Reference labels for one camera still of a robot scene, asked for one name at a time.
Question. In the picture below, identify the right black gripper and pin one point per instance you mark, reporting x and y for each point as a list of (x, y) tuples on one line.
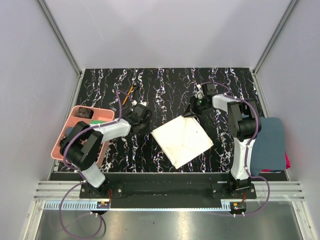
[(191, 110)]

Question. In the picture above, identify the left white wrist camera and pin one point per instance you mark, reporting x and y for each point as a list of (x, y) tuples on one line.
[(134, 103)]

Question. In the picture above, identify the orange handled utensil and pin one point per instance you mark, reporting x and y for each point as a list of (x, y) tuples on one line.
[(128, 95)]

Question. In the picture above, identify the white cloth napkin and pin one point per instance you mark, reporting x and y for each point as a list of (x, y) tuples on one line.
[(182, 139)]

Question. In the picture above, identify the dark patterned cloth in tray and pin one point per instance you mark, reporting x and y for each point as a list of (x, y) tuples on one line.
[(84, 112)]

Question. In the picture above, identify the green cloth in tray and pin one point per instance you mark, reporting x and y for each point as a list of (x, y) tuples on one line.
[(96, 122)]

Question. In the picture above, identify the grey blue cloth in tray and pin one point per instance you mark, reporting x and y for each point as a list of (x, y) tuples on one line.
[(68, 131)]

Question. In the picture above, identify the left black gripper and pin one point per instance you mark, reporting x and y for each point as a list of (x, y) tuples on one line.
[(144, 131)]

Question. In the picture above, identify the blue folded cloth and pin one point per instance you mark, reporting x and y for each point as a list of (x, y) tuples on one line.
[(268, 152)]

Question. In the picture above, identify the magenta cloth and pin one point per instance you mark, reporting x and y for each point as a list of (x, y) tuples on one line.
[(287, 160)]

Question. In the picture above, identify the black handled utensil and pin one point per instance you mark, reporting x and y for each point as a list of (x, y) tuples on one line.
[(136, 86)]

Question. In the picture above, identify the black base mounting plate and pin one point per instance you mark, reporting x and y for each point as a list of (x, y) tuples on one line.
[(167, 190)]

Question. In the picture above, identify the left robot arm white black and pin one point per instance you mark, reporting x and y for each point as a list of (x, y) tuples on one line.
[(82, 143)]

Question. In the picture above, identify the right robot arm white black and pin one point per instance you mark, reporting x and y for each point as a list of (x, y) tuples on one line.
[(244, 125)]

